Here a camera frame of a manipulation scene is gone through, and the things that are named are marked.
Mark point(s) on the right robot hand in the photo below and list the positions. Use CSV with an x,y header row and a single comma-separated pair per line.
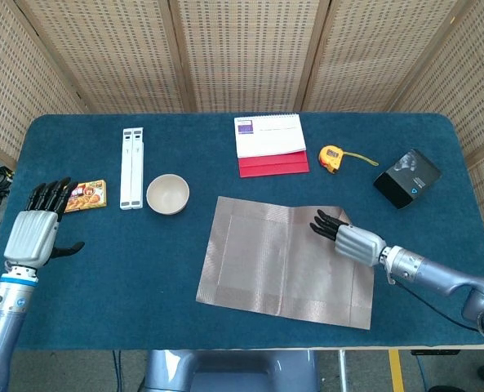
x,y
358,243

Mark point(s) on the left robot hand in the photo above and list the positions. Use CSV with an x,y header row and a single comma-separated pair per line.
x,y
31,237

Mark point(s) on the gray woven placemat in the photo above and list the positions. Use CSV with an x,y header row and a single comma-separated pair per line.
x,y
266,265

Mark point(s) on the beige bowl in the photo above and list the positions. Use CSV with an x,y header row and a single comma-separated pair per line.
x,y
168,194

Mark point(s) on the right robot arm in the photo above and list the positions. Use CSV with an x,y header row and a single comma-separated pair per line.
x,y
437,277

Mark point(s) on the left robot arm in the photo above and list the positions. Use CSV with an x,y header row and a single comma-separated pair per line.
x,y
1,326

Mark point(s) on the yellow curry box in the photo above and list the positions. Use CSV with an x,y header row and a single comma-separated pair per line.
x,y
88,196

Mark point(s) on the black box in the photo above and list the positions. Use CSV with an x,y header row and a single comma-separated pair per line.
x,y
409,175

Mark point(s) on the yellow tape measure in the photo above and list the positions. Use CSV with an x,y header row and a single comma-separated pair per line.
x,y
330,158

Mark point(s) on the blue tablecloth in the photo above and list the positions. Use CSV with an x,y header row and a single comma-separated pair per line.
x,y
143,265

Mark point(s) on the white folding stand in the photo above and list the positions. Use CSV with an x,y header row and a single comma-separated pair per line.
x,y
131,171

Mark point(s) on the white table leg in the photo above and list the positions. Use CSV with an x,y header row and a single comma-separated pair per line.
x,y
343,371

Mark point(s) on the white desk calendar red base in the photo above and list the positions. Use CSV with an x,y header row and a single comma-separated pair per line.
x,y
270,139

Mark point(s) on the woven wood screen panel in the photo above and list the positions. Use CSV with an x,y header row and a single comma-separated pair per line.
x,y
249,53
111,53
13,81
372,53
482,81

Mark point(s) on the gray robot torso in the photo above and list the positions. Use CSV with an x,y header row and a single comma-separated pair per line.
x,y
225,371

